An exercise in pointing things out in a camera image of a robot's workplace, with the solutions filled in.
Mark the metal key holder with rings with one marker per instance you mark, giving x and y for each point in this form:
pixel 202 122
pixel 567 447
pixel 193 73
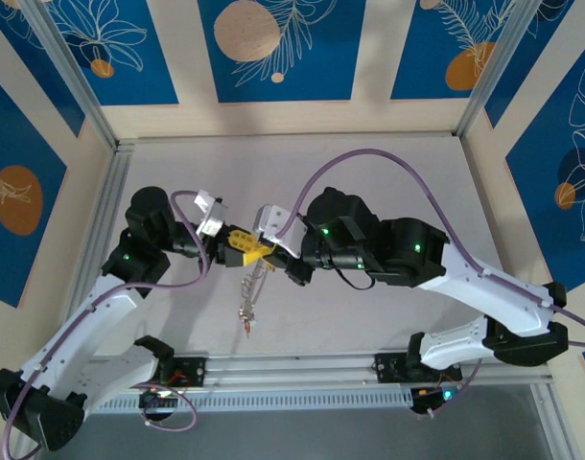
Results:
pixel 254 287

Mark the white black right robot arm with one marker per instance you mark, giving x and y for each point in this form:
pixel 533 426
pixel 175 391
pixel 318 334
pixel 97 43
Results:
pixel 489 297

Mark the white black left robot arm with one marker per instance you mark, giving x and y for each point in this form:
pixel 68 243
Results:
pixel 77 330

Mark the black base controller box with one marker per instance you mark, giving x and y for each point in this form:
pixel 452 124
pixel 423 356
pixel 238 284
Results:
pixel 431 400
pixel 156 402

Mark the aluminium side rail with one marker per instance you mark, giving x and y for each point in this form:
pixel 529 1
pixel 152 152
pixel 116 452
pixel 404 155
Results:
pixel 105 191

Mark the aluminium front rail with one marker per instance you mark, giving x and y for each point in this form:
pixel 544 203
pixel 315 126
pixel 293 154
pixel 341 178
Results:
pixel 292 371

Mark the aluminium frame post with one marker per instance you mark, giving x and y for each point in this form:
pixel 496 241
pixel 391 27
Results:
pixel 72 76
pixel 554 421
pixel 494 67

